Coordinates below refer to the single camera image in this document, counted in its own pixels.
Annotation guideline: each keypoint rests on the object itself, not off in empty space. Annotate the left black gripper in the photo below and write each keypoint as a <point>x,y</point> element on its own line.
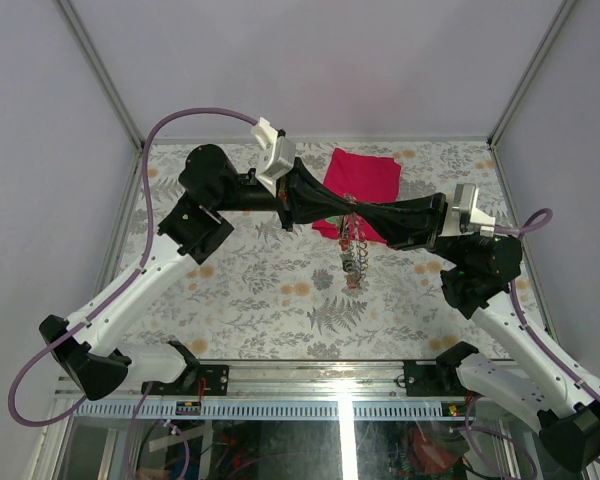
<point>300,196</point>

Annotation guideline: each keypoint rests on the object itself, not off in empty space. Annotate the round metal key ring disc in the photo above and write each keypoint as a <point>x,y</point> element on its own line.
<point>353,249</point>

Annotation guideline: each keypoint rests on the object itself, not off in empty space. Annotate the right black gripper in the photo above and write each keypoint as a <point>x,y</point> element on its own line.
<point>407,223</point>

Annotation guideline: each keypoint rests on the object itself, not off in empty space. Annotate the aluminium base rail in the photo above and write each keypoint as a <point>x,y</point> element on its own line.
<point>270,380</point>

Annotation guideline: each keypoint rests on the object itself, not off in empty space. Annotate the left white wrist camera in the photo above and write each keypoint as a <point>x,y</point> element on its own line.
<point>277,157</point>

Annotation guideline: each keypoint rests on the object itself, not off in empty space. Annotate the aluminium frame post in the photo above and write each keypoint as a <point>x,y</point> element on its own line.
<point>558,22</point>
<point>100,72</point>

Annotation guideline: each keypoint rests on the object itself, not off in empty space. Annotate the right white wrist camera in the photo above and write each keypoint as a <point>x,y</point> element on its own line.
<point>463,217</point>

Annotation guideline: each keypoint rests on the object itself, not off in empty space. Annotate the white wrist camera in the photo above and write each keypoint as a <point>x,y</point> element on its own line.
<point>463,217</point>
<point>277,157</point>

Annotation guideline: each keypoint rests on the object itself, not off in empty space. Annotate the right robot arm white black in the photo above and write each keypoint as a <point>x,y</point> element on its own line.
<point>558,398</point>

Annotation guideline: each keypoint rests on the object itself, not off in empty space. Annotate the right aluminium frame post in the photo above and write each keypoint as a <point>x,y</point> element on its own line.
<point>558,22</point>

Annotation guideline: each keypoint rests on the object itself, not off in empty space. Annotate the left aluminium frame post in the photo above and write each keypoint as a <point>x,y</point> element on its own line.
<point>100,72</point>

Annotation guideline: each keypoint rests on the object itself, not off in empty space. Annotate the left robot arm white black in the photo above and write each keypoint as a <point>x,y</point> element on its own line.
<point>88,343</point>

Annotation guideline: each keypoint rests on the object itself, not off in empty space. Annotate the red folded cloth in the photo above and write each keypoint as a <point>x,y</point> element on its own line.
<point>368,179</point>

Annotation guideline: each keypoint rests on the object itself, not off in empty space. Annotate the perforated cable duct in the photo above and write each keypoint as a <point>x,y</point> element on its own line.
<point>293,410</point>

